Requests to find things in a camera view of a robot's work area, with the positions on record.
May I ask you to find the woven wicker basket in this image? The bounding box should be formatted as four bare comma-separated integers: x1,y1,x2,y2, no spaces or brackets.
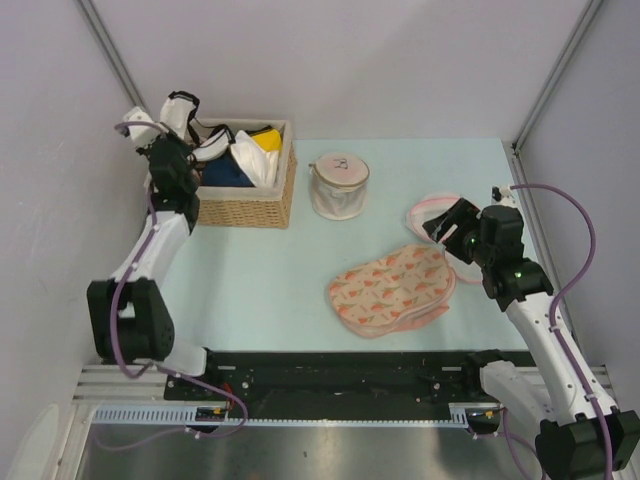
192,118,297,229

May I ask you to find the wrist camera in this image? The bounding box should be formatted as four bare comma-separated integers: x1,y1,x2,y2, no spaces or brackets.
123,106,168,148
491,185,518,209

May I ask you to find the left aluminium frame post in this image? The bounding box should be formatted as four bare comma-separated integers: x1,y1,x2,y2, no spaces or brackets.
74,0,147,108

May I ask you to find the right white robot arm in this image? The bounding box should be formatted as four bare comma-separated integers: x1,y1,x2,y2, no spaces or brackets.
422,198,639,479

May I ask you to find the round mesh laundry bag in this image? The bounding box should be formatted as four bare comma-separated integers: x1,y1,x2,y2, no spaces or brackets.
309,152,371,221

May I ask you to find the right aluminium frame post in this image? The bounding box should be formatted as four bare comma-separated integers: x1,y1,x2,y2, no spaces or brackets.
511,0,607,153

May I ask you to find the slotted cable duct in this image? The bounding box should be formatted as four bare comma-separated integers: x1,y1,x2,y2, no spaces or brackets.
92,402,501,428

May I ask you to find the white black bra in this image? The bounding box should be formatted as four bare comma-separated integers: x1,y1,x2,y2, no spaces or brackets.
160,90,235,163

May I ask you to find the white garment in basket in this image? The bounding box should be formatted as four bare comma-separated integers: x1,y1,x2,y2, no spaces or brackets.
230,130,281,188

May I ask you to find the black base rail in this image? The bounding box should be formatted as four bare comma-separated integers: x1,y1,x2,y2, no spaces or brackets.
163,348,536,420

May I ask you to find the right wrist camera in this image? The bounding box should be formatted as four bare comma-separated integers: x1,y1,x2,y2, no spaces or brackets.
491,185,518,209

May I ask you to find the yellow garment in basket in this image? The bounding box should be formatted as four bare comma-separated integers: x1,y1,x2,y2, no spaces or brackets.
247,126,283,152

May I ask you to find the floral print laundry bag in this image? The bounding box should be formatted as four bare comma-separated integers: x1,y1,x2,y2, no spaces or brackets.
328,244,457,339

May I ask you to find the aluminium frame post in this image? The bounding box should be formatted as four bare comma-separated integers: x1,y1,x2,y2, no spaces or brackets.
511,0,607,153
74,0,147,108

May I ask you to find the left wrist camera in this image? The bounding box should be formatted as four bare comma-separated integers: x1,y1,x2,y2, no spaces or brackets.
123,106,168,148

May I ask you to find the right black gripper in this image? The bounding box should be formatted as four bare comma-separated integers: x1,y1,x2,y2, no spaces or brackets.
423,198,493,267

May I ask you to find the pink trimmed mesh bag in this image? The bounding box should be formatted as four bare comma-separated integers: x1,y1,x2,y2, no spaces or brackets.
405,192,482,285

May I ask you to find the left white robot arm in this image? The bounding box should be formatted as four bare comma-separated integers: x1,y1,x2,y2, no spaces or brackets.
87,121,221,400

